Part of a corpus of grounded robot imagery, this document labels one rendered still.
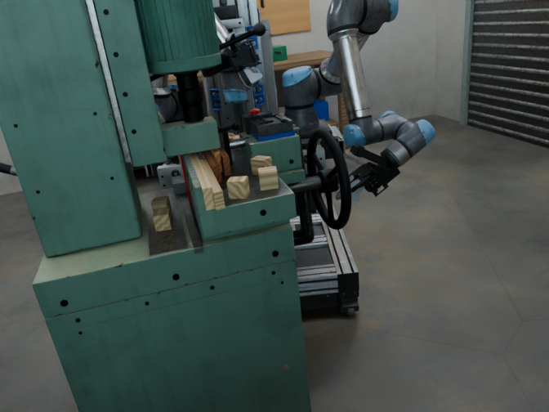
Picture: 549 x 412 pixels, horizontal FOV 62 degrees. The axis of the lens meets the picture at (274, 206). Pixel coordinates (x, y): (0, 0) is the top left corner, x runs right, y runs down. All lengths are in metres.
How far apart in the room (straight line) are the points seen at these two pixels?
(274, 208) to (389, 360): 1.05
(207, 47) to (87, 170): 0.38
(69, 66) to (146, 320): 0.57
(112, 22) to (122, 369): 0.78
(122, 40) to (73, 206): 0.38
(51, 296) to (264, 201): 0.50
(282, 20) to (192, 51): 3.58
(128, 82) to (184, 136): 0.18
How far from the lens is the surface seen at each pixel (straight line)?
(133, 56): 1.08
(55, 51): 1.05
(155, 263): 1.05
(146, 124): 1.10
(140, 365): 1.20
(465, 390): 1.82
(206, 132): 1.15
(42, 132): 1.08
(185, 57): 1.07
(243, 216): 0.98
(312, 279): 1.95
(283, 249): 1.09
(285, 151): 1.21
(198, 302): 1.11
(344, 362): 1.88
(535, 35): 4.34
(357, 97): 1.47
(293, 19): 4.66
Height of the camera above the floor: 1.27
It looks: 23 degrees down
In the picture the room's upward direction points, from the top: 7 degrees counter-clockwise
